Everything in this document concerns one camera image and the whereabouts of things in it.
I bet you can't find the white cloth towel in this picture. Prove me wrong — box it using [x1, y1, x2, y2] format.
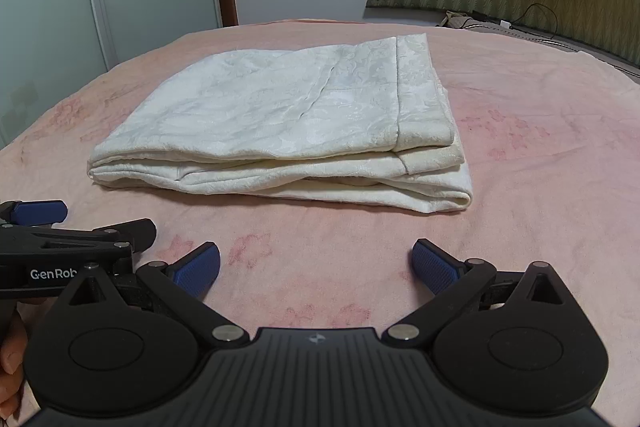
[87, 34, 474, 214]

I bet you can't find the black charger cable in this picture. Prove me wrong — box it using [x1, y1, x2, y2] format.
[514, 3, 577, 52]

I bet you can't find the person's left hand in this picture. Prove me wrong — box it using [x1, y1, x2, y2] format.
[0, 307, 28, 415]

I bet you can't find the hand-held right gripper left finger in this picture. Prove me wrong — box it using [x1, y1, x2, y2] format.
[64, 242, 252, 351]

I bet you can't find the beige bed sheet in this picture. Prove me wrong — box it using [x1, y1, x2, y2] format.
[441, 9, 640, 82]

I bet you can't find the pink blanket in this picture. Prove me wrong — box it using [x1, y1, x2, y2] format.
[0, 18, 640, 413]

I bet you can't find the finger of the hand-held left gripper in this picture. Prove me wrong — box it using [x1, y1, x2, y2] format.
[0, 200, 69, 227]
[101, 218, 157, 254]

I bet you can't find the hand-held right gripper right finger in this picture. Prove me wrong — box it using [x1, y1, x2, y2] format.
[381, 238, 577, 346]

